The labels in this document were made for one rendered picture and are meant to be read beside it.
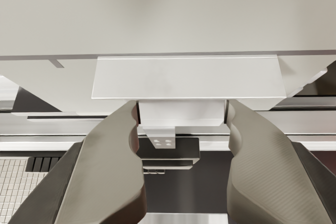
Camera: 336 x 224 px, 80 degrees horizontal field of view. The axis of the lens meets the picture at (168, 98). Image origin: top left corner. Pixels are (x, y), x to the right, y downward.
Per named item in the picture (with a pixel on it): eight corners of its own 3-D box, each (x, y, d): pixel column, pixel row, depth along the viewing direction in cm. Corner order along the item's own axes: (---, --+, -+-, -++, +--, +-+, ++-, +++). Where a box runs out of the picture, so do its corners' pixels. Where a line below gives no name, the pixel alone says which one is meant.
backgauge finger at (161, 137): (213, 110, 22) (217, 158, 20) (194, 146, 46) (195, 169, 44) (105, 111, 23) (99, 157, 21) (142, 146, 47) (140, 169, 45)
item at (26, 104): (229, 80, 19) (233, 111, 18) (223, 93, 21) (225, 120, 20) (20, 83, 19) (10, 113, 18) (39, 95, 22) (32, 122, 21)
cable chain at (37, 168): (164, 157, 54) (164, 173, 52) (165, 159, 59) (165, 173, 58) (27, 157, 55) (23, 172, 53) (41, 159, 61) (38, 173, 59)
